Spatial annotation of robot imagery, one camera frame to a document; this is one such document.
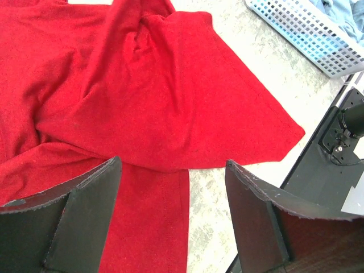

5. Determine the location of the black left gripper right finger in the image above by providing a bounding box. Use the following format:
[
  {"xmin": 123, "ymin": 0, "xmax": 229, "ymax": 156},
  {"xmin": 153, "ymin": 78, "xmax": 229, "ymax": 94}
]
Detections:
[{"xmin": 225, "ymin": 160, "xmax": 363, "ymax": 272}]

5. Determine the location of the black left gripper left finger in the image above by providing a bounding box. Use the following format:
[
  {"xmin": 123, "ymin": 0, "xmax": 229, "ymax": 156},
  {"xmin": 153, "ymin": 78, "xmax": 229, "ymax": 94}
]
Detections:
[{"xmin": 1, "ymin": 156, "xmax": 121, "ymax": 272}]

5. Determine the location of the red t shirt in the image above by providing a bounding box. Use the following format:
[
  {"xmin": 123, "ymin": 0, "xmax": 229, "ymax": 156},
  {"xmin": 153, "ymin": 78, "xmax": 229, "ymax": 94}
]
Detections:
[{"xmin": 1, "ymin": 1, "xmax": 305, "ymax": 272}]

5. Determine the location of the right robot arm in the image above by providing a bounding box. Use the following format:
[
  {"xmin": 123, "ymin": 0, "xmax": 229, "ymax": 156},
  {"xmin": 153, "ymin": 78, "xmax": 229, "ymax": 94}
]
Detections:
[{"xmin": 340, "ymin": 100, "xmax": 363, "ymax": 139}]

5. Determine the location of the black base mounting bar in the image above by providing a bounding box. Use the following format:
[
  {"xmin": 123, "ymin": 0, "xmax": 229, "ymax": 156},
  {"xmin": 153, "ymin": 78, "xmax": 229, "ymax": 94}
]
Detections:
[{"xmin": 228, "ymin": 72, "xmax": 363, "ymax": 272}]

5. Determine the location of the white plastic basket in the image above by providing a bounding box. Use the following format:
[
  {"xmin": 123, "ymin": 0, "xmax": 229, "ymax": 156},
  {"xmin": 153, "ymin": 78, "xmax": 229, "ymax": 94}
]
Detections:
[{"xmin": 245, "ymin": 1, "xmax": 363, "ymax": 78}]

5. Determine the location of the grey blue t shirt in basket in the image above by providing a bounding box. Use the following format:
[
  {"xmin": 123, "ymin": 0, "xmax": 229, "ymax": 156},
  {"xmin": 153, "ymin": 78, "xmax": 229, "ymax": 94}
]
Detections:
[{"xmin": 310, "ymin": 0, "xmax": 363, "ymax": 47}]

